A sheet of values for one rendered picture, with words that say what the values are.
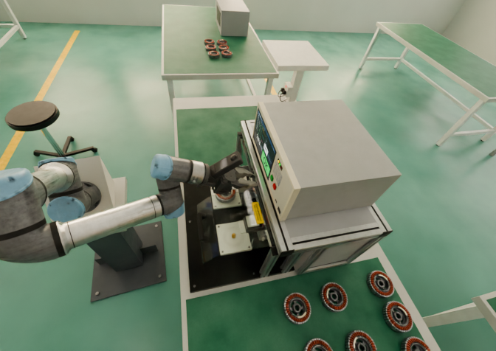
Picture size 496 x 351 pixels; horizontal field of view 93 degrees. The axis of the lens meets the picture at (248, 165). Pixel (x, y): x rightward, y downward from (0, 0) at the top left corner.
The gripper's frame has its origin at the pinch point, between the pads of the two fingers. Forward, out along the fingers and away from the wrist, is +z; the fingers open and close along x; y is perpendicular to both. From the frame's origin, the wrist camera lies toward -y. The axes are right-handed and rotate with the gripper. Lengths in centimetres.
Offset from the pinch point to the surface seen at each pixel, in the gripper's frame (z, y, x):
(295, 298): 30, 30, 35
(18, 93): -146, 199, -251
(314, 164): 9.8, -19.0, 6.2
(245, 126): 8.2, 4.1, -37.4
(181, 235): -9, 53, -3
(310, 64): 51, -26, -82
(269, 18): 189, 20, -468
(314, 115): 19.9, -23.7, -18.3
